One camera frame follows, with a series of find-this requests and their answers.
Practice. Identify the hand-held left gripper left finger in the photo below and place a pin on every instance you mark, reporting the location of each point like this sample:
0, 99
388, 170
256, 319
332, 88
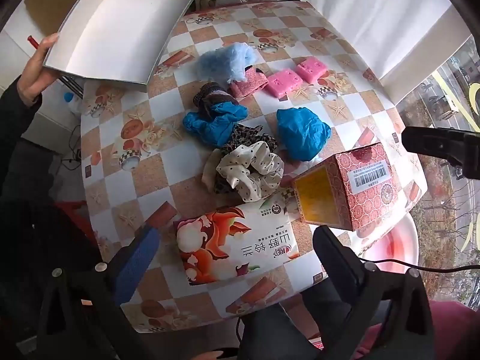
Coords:
137, 266

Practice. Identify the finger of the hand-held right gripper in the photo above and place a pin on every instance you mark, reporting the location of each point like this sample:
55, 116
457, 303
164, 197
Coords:
427, 142

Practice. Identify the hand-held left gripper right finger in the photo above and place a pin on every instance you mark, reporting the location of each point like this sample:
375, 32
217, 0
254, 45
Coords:
335, 266

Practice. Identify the white polka dot scrunchie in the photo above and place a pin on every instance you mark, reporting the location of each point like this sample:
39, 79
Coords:
251, 174

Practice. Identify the blue plastic shoe cover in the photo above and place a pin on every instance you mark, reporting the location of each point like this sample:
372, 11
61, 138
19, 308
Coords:
213, 123
302, 133

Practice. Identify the pink sponge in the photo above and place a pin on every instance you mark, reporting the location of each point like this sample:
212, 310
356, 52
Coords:
284, 81
312, 68

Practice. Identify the leopard print scrunchie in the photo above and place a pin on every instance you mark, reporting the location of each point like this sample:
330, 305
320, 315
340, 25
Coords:
247, 137

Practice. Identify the brown striped scrunchie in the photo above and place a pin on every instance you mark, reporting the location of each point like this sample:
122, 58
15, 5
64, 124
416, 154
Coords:
212, 95

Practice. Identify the pink glitter cloth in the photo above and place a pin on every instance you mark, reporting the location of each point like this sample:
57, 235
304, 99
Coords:
249, 82

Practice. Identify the light blue fluffy scrunchie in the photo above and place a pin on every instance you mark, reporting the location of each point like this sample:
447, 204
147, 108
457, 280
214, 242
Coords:
225, 62

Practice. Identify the white storage box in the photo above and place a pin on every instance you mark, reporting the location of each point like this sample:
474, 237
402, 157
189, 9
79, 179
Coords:
116, 30

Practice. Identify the another person's forearm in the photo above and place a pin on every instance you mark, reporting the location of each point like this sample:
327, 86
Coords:
18, 116

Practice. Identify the pink plastic stool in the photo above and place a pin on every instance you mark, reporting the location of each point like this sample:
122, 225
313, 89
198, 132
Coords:
393, 247

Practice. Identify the red patterned carton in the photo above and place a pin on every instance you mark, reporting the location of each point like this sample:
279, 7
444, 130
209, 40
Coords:
356, 191

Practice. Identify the floral tissue pack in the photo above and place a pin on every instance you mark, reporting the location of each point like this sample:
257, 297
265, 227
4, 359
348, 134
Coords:
232, 243

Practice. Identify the checkered printed tablecloth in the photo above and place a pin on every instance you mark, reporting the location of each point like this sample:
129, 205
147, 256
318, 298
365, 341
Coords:
150, 165

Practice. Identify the beige scrunchie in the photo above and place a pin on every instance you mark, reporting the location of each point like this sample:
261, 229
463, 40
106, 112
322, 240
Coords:
210, 168

